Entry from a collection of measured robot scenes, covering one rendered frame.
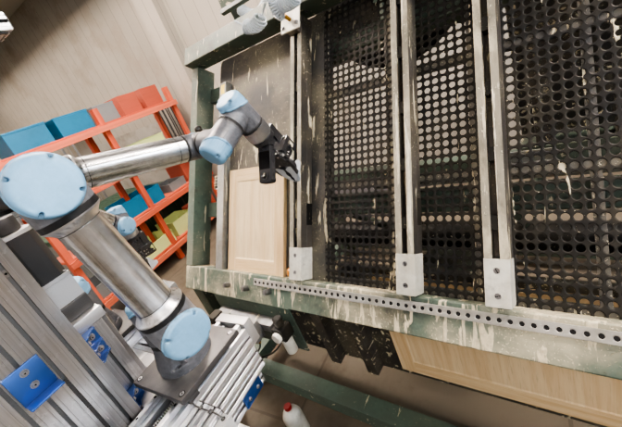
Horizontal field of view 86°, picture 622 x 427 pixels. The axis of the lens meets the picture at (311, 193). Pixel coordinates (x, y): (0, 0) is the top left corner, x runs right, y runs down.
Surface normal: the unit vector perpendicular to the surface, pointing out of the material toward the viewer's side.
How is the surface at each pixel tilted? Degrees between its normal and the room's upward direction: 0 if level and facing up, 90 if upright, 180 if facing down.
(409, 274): 57
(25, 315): 90
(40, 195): 82
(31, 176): 82
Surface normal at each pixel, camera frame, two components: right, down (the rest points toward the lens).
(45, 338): 0.83, -0.11
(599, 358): -0.62, -0.07
